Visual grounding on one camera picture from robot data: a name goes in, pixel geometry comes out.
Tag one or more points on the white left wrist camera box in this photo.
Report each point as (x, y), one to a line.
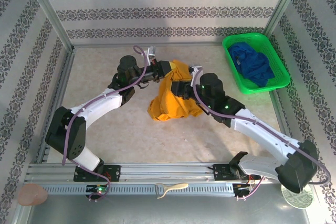
(151, 52)

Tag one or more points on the cream plastic peeler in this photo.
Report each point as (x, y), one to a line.
(176, 186)

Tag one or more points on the small circuit board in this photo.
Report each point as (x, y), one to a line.
(97, 189)
(244, 187)

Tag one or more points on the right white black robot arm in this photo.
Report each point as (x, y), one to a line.
(262, 137)

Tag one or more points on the grey metal sheet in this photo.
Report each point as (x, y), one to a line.
(183, 211)

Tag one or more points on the aluminium frame bar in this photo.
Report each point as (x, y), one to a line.
(105, 44)

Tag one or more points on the round QR code disc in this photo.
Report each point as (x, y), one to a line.
(296, 200)

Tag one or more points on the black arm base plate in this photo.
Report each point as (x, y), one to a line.
(220, 172)
(114, 172)

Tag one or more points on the green plastic mesh basket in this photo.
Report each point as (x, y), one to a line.
(281, 74)

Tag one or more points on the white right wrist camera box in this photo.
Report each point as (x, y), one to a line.
(195, 67)

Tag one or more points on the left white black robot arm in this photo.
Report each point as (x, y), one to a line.
(99, 103)

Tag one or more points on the yellow t-shirt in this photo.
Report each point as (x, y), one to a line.
(168, 103)

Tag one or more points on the wide grooved aluminium rail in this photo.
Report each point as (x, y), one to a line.
(162, 171)

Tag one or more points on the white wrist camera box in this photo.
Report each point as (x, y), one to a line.
(151, 52)
(195, 67)

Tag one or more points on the blue t-shirt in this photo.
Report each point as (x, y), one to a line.
(252, 64)

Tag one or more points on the translucent pink cup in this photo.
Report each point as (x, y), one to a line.
(31, 195)

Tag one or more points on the aluminium frame rail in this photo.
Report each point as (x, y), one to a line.
(65, 77)
(281, 119)

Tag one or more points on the aluminium frame post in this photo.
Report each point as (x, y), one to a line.
(283, 3)
(50, 11)

